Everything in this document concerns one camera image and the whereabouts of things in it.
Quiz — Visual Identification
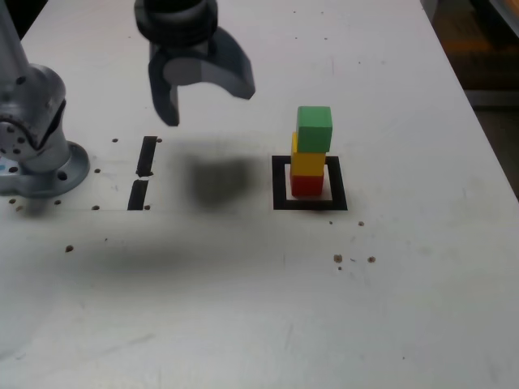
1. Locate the green cube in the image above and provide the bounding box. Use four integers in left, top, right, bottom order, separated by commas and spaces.
296, 105, 333, 154

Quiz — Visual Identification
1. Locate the red cube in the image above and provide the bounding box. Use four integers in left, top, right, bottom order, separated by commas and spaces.
290, 173, 325, 198

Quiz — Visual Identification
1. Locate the brown wooden furniture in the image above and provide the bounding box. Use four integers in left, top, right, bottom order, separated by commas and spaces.
421, 0, 519, 107

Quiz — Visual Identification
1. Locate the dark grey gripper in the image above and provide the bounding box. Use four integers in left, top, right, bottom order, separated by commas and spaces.
147, 26, 257, 127

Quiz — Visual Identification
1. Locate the yellow cube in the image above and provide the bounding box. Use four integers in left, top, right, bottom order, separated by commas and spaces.
290, 130, 327, 177

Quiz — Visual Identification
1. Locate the black tape strip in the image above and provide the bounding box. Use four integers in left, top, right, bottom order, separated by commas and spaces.
127, 135, 158, 212

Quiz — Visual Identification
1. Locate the black tape square outline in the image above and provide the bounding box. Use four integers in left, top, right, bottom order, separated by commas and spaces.
271, 155, 350, 212

